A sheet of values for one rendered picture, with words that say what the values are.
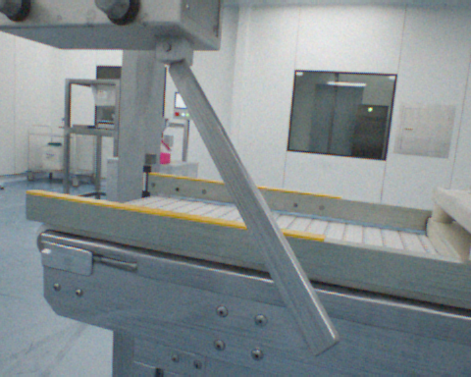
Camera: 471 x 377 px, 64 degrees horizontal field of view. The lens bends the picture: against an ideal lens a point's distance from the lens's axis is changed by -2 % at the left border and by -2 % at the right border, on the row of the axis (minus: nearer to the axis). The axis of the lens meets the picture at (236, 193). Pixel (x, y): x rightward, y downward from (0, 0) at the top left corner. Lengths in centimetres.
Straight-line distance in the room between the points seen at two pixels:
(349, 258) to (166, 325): 21
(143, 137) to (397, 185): 510
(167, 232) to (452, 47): 558
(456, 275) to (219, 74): 579
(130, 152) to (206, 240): 40
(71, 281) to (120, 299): 7
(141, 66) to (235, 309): 49
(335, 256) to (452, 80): 547
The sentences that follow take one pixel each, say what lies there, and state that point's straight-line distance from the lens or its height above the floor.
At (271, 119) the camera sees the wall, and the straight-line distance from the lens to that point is 575.
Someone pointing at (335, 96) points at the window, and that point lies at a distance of 566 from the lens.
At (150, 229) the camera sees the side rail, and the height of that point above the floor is 96.
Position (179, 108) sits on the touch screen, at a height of 123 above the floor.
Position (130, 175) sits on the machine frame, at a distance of 75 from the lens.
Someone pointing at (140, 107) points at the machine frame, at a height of 110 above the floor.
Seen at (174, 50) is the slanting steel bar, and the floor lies 114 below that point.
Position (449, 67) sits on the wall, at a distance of 580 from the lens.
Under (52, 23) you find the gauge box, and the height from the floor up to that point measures 116.
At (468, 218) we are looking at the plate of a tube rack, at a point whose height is 101.
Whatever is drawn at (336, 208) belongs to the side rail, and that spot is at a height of 96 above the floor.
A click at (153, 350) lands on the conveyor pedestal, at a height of 80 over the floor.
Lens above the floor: 107
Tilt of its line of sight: 9 degrees down
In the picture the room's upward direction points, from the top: 5 degrees clockwise
